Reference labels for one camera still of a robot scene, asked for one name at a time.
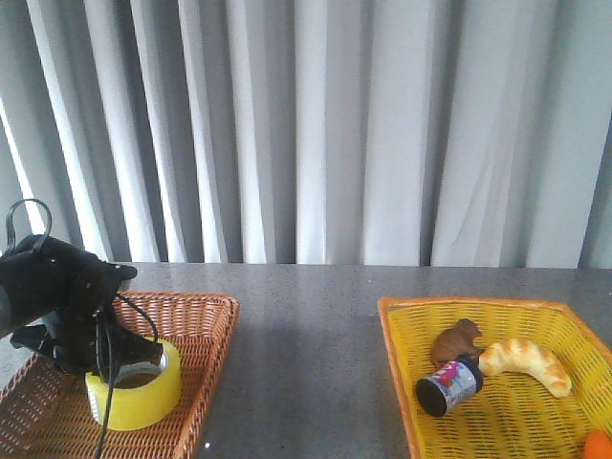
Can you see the brown wicker basket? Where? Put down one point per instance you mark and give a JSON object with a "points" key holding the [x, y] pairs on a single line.
{"points": [[45, 413]]}

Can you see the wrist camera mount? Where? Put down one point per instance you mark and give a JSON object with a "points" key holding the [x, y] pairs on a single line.
{"points": [[122, 275]]}

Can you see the grey pleated curtain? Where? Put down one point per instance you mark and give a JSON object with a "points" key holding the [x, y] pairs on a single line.
{"points": [[400, 133]]}

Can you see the yellow packing tape roll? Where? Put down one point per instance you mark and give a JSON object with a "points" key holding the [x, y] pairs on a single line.
{"points": [[142, 395]]}

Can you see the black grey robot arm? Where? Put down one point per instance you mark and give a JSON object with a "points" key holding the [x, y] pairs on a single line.
{"points": [[58, 301]]}

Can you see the small labelled dark jar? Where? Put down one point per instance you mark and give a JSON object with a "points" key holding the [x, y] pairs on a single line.
{"points": [[454, 383]]}

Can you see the yellow plastic woven basket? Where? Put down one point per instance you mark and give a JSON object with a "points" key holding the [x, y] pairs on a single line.
{"points": [[513, 416]]}

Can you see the orange fruit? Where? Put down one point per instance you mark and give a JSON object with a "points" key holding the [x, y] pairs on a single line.
{"points": [[597, 445]]}

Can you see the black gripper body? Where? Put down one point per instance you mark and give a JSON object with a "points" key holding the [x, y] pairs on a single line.
{"points": [[91, 342]]}

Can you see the brown toy bear figurine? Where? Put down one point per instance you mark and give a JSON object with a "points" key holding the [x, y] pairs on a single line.
{"points": [[456, 341]]}

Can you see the toy croissant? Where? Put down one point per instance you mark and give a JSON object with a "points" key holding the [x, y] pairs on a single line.
{"points": [[520, 355]]}

